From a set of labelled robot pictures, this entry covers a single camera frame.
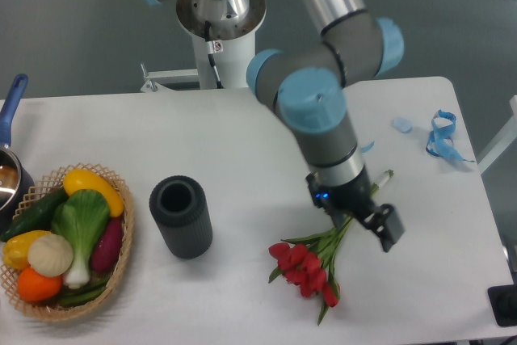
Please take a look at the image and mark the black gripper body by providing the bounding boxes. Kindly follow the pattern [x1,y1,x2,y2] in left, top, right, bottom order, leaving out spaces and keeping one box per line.
[306,167,375,220]

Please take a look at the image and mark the red tulip bouquet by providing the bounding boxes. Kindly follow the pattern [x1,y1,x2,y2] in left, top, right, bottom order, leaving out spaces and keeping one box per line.
[267,169,395,326]

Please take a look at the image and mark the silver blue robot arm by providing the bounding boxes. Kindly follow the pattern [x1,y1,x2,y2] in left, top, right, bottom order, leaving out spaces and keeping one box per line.
[145,0,404,250]

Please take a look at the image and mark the small blue plastic cap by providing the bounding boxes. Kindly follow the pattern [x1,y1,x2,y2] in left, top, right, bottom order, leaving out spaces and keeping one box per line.
[391,117,413,134]

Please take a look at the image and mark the blue ribbon strip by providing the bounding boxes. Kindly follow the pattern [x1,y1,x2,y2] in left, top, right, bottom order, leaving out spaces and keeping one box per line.
[426,109,474,163]

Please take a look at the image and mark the black device at edge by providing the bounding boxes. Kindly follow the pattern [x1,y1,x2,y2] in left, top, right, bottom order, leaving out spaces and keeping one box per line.
[487,284,516,327]

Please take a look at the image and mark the dark grey ribbed vase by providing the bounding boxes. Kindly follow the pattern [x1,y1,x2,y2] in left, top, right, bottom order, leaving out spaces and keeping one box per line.
[149,175,213,259]

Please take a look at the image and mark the purple sweet potato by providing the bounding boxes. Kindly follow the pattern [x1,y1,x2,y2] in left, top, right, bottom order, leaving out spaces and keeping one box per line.
[90,218,124,273]

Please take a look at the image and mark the green bok choy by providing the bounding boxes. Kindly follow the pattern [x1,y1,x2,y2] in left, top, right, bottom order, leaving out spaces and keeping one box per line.
[51,189,110,289]

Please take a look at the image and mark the green bean pods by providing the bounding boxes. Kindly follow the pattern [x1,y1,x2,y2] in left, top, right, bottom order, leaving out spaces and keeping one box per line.
[57,277,108,308]

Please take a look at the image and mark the woven wicker basket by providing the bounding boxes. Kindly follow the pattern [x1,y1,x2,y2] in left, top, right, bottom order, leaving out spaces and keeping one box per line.
[1,163,135,322]

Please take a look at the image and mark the white garlic bulb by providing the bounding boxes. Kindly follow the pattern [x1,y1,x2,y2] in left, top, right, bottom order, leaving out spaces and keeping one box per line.
[27,234,74,277]

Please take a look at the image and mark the dark green cucumber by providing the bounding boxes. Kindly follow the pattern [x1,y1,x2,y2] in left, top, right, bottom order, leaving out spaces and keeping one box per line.
[1,187,69,242]

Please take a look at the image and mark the orange fruit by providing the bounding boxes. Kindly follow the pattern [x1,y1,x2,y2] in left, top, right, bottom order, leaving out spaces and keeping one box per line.
[17,267,62,302]

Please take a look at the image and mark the yellow bell pepper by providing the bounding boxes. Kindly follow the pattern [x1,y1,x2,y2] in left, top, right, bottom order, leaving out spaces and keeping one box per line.
[2,230,51,270]

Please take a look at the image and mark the white frame at right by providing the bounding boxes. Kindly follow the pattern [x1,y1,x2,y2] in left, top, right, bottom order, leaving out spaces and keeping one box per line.
[477,95,516,175]

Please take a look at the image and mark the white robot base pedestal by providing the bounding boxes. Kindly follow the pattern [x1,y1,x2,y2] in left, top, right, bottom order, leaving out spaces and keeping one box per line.
[139,0,267,93]

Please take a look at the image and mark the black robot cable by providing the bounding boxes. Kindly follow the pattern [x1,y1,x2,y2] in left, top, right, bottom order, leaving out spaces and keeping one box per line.
[204,20,225,90]

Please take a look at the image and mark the blue handled saucepan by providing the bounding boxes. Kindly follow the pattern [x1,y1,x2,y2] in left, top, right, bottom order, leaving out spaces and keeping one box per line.
[1,74,34,233]

